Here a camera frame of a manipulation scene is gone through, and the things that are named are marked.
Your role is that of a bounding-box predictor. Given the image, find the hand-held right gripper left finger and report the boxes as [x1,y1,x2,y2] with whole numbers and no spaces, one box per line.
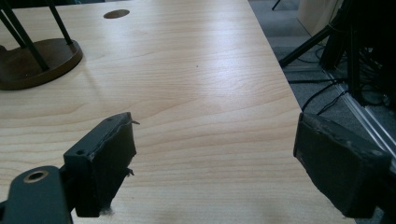
[63,111,140,218]

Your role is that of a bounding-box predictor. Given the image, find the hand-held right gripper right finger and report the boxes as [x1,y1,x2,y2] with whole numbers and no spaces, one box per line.
[292,111,393,218]

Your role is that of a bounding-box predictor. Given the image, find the wooden cup holder black rods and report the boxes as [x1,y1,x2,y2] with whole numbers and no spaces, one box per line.
[0,0,84,91]

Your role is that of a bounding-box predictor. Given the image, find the black tripod stand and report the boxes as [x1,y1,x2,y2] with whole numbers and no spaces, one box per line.
[278,0,396,106]

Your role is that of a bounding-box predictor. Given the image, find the white board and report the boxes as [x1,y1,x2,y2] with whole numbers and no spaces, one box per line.
[295,0,344,37]

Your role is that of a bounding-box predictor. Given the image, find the aluminium floor rail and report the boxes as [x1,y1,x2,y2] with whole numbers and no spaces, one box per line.
[323,69,396,175]

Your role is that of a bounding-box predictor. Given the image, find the black cable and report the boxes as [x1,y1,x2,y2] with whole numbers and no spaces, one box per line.
[317,90,349,116]
[301,80,344,113]

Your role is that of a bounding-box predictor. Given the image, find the round desk cable grommet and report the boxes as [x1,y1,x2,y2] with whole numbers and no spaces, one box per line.
[103,8,131,20]

